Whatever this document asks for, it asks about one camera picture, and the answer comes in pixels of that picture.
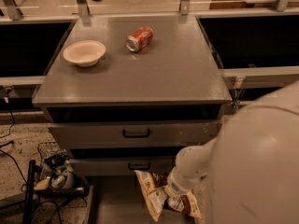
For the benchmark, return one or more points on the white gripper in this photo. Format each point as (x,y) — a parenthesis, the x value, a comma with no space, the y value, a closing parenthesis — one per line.
(176,185)

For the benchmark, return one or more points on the brown chip bag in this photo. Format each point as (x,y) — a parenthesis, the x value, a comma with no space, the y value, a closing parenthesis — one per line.
(157,199)

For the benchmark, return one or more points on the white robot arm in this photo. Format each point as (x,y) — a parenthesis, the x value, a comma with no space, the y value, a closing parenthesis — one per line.
(252,167)

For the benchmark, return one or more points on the grey open bottom drawer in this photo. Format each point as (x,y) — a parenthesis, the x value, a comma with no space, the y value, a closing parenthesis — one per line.
(118,200)

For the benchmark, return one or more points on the grey top drawer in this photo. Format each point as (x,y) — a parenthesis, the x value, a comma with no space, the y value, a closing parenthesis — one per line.
(133,134)

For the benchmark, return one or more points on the grey middle drawer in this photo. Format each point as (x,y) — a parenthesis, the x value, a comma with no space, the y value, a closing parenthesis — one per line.
(122,166)

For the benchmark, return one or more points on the grey drawer cabinet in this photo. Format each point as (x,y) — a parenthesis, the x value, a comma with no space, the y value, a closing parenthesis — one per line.
(173,78)

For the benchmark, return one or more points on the red soda can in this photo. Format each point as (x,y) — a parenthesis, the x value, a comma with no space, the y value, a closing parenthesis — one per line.
(139,39)

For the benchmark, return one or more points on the white paper bowl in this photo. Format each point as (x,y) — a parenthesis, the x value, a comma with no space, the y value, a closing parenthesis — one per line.
(85,53)

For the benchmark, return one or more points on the wire basket with clutter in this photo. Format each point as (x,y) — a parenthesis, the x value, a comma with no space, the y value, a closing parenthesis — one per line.
(55,176)

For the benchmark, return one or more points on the metal clamp on rail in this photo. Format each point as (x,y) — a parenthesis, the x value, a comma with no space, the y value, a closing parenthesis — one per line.
(238,92)

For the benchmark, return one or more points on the black stand post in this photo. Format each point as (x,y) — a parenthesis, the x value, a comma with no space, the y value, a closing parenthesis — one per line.
(29,193)

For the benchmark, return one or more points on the metal bracket centre left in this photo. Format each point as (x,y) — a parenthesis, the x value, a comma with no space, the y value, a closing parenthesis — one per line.
(83,8)

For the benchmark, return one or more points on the metal bracket far left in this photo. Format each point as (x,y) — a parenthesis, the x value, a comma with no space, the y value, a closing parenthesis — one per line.
(13,10)

